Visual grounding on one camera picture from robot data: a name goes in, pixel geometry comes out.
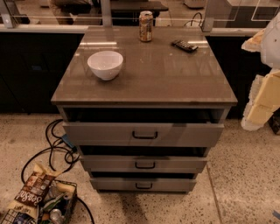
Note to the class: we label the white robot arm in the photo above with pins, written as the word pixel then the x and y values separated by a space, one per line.
pixel 264 94

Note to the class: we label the white ceramic bowl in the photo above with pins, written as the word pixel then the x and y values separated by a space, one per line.
pixel 106 65

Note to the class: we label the grey three-drawer cabinet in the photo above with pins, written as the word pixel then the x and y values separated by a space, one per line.
pixel 158 83

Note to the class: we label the top grey drawer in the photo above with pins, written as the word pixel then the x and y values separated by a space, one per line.
pixel 144 134

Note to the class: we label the grey drawer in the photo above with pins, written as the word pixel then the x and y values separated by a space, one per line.
pixel 177 185
pixel 144 134
pixel 162 164

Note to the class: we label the middle grey drawer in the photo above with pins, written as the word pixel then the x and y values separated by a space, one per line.
pixel 162 164

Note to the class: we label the bottom grey drawer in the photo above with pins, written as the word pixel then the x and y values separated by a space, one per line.
pixel 177 185

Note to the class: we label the orange soda can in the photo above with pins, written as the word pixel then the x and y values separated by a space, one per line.
pixel 145 25

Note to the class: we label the silver can in basket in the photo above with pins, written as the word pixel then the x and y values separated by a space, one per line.
pixel 56 216

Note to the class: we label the brown snack chip bag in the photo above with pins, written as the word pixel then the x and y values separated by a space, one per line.
pixel 34 191

